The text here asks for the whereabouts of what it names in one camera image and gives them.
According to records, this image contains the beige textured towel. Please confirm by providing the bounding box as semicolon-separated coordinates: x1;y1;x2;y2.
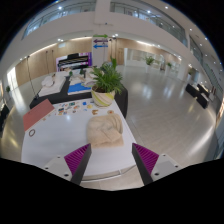
86;113;125;149

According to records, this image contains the black display platform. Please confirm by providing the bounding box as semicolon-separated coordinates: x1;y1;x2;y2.
29;75;129;118

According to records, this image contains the distant potted plant in white planter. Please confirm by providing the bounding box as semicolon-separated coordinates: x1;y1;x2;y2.
143;55;156;67

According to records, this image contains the sign with coloured arrows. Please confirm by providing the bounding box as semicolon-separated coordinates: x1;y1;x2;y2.
92;33;110;50

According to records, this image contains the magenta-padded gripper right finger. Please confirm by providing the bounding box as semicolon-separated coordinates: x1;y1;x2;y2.
131;142;184;186

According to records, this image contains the pink rectangular board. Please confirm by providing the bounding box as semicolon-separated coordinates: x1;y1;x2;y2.
22;98;56;133

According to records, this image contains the black pole stand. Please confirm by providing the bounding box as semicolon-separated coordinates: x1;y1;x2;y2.
25;55;39;101

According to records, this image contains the black piano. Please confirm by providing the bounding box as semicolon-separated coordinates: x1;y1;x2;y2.
55;52;93;72

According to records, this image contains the white sheet with colourful stickers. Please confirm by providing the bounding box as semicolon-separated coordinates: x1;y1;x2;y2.
54;100;95;117

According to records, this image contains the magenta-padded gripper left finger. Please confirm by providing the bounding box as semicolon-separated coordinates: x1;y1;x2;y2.
43;142;93;186

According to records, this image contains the group of black chairs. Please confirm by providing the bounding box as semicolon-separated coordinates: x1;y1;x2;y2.
185;82;211;109

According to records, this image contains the potted plant in striped pot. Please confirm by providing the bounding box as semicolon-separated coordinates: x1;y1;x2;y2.
90;57;125;108

